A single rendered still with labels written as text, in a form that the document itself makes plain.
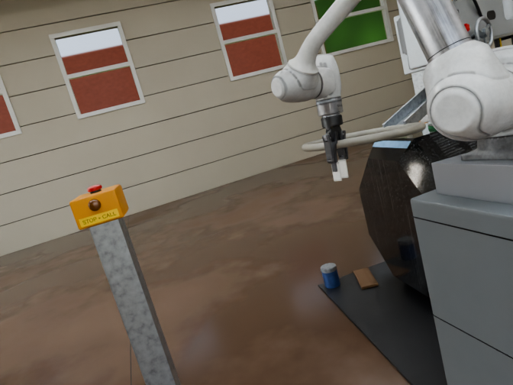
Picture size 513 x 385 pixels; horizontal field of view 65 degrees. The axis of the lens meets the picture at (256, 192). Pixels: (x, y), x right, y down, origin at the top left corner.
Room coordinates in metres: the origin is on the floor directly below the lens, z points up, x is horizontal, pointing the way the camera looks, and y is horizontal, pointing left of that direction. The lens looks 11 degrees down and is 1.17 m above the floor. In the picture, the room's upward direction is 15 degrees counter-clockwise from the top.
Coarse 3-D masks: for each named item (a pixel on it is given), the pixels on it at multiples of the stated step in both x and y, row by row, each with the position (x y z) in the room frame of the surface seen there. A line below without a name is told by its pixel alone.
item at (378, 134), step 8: (376, 128) 1.82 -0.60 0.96; (384, 128) 1.79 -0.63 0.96; (392, 128) 1.75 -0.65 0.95; (400, 128) 1.41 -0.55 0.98; (408, 128) 1.42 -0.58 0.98; (416, 128) 1.43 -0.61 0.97; (424, 128) 1.50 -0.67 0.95; (352, 136) 1.85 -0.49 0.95; (360, 136) 1.41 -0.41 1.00; (368, 136) 1.40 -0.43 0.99; (376, 136) 1.39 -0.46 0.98; (384, 136) 1.39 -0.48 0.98; (392, 136) 1.39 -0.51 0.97; (400, 136) 1.40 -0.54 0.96; (304, 144) 1.63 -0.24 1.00; (312, 144) 1.54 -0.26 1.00; (320, 144) 1.49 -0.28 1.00; (344, 144) 1.42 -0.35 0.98; (352, 144) 1.41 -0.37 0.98; (360, 144) 1.41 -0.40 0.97
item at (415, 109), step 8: (424, 88) 1.97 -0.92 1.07; (416, 96) 1.93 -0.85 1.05; (424, 96) 1.96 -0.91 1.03; (408, 104) 1.89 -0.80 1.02; (416, 104) 1.92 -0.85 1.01; (424, 104) 1.77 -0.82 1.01; (400, 112) 1.85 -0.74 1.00; (408, 112) 1.88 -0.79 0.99; (416, 112) 1.74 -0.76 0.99; (424, 112) 1.77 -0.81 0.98; (392, 120) 1.82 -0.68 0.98; (400, 120) 1.85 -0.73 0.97; (408, 120) 1.71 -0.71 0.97; (416, 120) 1.73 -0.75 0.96
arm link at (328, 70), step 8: (320, 56) 1.43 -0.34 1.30; (328, 56) 1.43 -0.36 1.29; (320, 64) 1.42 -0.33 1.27; (328, 64) 1.41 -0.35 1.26; (336, 64) 1.44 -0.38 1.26; (320, 72) 1.39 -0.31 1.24; (328, 72) 1.40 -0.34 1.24; (336, 72) 1.42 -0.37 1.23; (328, 80) 1.39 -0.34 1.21; (336, 80) 1.42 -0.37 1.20; (328, 88) 1.40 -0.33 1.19; (336, 88) 1.42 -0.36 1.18; (320, 96) 1.41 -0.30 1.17; (328, 96) 1.42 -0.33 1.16; (336, 96) 1.42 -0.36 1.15
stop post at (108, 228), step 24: (96, 192) 1.08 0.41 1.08; (120, 192) 1.11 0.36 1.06; (96, 216) 1.04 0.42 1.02; (120, 216) 1.05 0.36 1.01; (96, 240) 1.06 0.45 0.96; (120, 240) 1.07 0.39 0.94; (120, 264) 1.06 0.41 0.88; (120, 288) 1.06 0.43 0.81; (144, 288) 1.10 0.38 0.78; (120, 312) 1.06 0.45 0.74; (144, 312) 1.07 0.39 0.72; (144, 336) 1.06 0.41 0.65; (144, 360) 1.06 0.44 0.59; (168, 360) 1.08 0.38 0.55; (168, 384) 1.07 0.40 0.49
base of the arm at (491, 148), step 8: (512, 136) 0.98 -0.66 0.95; (480, 144) 1.06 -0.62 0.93; (488, 144) 1.03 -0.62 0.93; (496, 144) 1.01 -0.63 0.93; (504, 144) 0.99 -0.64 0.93; (512, 144) 0.98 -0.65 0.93; (472, 152) 1.08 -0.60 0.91; (480, 152) 1.05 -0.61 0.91; (488, 152) 1.03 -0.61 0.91; (496, 152) 1.01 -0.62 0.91; (504, 152) 0.99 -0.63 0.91; (512, 152) 0.97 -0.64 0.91
